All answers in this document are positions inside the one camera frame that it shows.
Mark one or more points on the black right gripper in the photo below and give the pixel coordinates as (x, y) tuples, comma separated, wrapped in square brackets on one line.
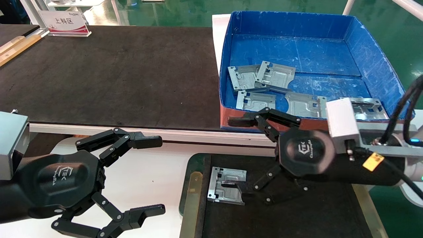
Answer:
[(307, 152)]

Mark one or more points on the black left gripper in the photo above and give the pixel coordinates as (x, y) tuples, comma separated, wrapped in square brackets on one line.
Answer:
[(59, 181)]

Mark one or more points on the silver stamped metal part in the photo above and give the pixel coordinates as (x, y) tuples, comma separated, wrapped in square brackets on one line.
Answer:
[(243, 77), (231, 175), (256, 101), (277, 76), (371, 110), (304, 105)]

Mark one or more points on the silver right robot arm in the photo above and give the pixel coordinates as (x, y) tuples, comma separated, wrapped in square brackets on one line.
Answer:
[(415, 165)]

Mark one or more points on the black tray container green rim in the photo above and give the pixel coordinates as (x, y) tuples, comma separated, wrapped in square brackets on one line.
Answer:
[(297, 218)]

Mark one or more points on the brass strip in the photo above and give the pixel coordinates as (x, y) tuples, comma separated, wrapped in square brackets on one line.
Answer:
[(193, 198)]

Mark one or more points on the blue cardboard box red front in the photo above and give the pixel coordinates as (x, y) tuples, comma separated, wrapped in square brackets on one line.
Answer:
[(281, 46)]

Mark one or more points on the large black table mat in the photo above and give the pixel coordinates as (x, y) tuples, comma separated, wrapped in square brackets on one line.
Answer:
[(115, 76)]

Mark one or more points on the white sheet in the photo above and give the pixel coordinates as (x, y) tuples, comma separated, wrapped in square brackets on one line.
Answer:
[(218, 33)]

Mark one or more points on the white red sign plate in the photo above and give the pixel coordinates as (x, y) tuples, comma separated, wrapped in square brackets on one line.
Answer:
[(64, 21)]

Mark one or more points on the brown wooden strip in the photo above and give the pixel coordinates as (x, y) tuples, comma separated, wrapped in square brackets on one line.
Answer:
[(19, 49)]

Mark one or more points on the light beige wooden strip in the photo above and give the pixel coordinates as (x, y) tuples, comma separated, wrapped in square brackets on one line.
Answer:
[(11, 44)]

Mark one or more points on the white shelf board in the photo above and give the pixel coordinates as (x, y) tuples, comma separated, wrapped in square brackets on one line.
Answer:
[(76, 2)]

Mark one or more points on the white table edge rail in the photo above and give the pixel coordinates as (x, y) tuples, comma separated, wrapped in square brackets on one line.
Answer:
[(165, 134)]

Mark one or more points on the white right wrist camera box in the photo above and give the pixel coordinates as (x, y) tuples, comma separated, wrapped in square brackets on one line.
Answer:
[(342, 122)]

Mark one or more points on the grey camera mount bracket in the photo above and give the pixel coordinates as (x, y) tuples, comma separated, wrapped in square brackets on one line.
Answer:
[(373, 125)]

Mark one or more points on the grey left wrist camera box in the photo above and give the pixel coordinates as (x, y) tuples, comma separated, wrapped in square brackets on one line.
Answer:
[(10, 142)]

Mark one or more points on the white frame post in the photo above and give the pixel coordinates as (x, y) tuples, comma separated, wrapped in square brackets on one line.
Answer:
[(348, 6)]

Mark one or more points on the white metal frame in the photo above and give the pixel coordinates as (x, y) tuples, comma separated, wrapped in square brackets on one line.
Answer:
[(31, 10)]

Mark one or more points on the white frame tube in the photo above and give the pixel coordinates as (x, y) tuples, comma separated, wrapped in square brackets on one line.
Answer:
[(409, 8)]

